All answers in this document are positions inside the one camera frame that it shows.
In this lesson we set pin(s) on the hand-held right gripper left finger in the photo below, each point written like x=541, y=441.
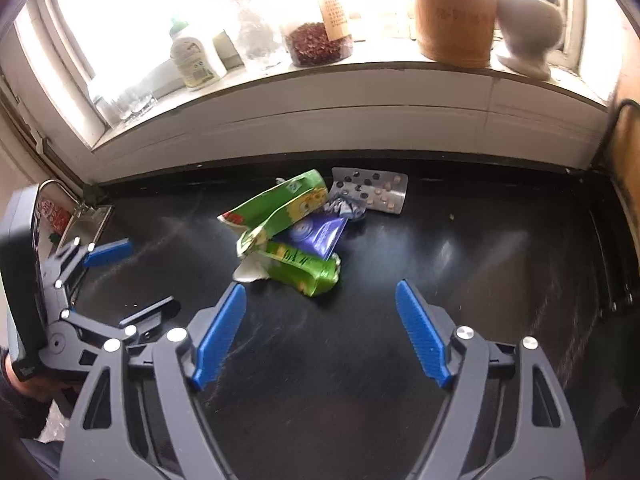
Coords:
x=220, y=330

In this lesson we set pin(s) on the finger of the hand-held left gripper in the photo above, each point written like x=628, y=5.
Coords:
x=145, y=317
x=107, y=253

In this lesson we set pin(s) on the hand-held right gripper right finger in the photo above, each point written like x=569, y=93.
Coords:
x=422, y=335

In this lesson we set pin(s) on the crushed green carton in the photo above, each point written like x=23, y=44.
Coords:
x=272, y=207

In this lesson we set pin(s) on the purple packet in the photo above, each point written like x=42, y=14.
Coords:
x=316, y=232

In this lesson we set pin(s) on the foil wrapper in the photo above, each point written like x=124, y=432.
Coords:
x=345, y=208

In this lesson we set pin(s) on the silver pill blister pack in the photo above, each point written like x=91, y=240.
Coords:
x=375, y=189

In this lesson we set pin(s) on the person's left forearm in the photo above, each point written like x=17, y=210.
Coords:
x=22, y=410

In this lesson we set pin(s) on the steel sink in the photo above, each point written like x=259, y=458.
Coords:
x=82, y=225

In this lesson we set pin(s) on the red patterned bag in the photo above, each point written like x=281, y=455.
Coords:
x=52, y=212

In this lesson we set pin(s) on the steel faucet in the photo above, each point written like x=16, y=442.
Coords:
x=50, y=185

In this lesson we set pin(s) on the small glass jar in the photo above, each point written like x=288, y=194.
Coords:
x=102, y=106

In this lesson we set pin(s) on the small clear glass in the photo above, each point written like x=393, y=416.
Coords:
x=144, y=97
x=127, y=102

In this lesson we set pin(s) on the white green pump bottle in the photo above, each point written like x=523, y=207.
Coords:
x=196, y=57

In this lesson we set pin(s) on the window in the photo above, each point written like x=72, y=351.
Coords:
x=125, y=20

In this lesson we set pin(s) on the clear glass tumbler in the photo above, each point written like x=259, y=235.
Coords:
x=256, y=35

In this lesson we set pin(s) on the wooden cutting board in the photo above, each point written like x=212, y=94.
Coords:
x=627, y=140

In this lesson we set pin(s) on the jar of dried red chili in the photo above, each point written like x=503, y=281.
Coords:
x=317, y=42

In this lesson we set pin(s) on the wooden chopstick holder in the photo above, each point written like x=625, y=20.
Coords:
x=455, y=15

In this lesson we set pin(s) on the white stone mortar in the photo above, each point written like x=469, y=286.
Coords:
x=531, y=30

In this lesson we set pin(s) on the red lid plastic jar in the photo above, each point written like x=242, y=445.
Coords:
x=382, y=10

